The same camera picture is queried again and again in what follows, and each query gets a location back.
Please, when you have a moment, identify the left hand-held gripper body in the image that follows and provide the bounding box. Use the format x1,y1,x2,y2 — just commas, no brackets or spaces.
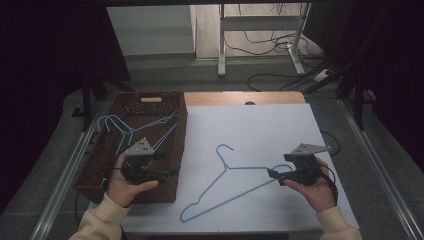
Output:
120,137,156,185

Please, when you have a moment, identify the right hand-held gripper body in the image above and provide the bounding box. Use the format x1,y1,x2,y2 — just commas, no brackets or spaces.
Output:
288,143,333,187

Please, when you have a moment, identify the brown woven basket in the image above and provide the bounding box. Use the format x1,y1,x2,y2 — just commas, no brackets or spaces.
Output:
73,91,188,205

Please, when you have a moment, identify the blue wire clothes hanger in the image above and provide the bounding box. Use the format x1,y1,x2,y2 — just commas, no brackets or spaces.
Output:
179,143,296,224
105,111,179,154
96,114,179,186

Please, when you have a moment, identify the person's right hand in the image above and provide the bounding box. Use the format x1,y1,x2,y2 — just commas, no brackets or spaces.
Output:
284,157,338,214

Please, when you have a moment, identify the person's left hand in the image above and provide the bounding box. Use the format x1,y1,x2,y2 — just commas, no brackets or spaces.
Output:
106,153,160,208

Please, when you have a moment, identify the white table cover sheet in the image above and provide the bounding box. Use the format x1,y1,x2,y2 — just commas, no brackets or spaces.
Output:
121,103,360,234

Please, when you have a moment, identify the black stand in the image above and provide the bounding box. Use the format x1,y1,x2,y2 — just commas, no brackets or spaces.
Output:
334,66,377,131
70,66,134,132

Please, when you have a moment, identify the white power strip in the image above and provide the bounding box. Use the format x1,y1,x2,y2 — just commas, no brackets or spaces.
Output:
312,68,332,83

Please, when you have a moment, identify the grey panel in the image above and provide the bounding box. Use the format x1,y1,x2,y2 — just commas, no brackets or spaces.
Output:
106,4,197,57

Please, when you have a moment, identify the dark curtain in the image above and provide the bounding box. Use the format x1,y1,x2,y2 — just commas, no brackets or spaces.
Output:
0,0,132,214
304,0,424,164

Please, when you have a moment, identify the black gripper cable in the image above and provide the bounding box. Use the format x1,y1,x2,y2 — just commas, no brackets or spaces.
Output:
316,163,339,205

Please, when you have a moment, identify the black cable loop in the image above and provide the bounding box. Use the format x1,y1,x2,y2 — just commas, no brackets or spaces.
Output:
320,130,341,157

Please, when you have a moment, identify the aluminium rail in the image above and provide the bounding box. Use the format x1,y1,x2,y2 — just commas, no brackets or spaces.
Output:
338,99,424,240
29,109,105,240

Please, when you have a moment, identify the black floor cable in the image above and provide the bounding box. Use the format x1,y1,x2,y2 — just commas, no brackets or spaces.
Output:
246,71,323,93
223,29,303,57

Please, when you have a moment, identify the white metal table frame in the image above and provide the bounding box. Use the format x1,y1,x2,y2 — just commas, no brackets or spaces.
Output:
217,3,313,78

